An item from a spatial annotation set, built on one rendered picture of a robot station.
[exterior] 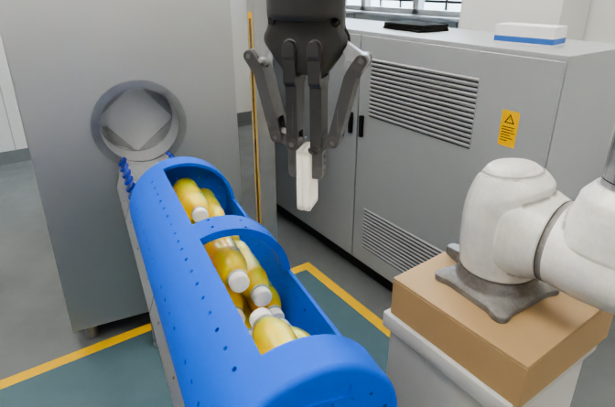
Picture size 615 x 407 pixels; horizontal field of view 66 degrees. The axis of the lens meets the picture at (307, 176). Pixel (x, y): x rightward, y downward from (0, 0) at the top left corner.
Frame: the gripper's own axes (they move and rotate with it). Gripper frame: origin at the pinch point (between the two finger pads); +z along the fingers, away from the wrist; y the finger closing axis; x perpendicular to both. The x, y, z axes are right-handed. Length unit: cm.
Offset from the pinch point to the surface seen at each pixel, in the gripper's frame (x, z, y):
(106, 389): -75, 149, 121
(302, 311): -29, 44, 11
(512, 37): -171, 3, -31
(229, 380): 4.0, 29.0, 9.8
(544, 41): -165, 4, -42
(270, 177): -95, 45, 46
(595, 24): -273, 6, -80
